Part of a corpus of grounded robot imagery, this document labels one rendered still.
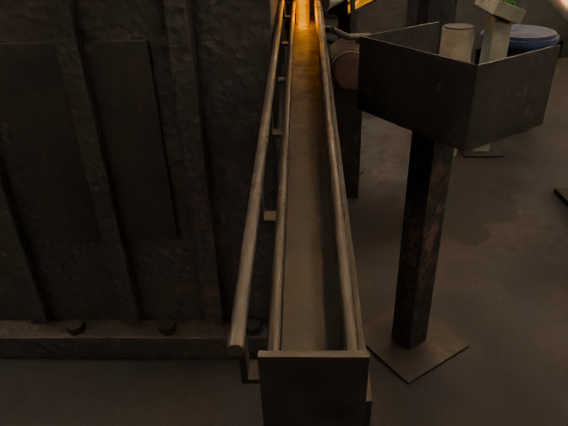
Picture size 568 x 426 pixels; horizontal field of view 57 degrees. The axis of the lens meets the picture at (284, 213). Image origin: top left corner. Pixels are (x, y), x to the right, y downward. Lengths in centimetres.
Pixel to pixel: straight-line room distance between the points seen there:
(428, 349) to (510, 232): 64
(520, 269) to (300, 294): 119
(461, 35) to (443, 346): 122
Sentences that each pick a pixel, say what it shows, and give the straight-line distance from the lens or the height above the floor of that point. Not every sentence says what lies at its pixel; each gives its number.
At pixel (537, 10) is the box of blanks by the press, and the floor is 32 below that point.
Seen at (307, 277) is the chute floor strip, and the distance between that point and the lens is 56.
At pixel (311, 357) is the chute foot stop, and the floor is 67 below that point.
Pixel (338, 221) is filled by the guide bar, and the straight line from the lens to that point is 55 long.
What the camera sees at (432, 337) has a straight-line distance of 136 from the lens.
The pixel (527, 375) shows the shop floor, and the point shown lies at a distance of 135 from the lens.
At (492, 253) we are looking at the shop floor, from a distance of 172.
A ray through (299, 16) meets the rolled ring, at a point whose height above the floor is 69.
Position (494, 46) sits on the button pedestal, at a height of 44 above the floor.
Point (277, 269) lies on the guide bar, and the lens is 50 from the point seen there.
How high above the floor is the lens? 93
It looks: 30 degrees down
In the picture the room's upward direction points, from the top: 2 degrees counter-clockwise
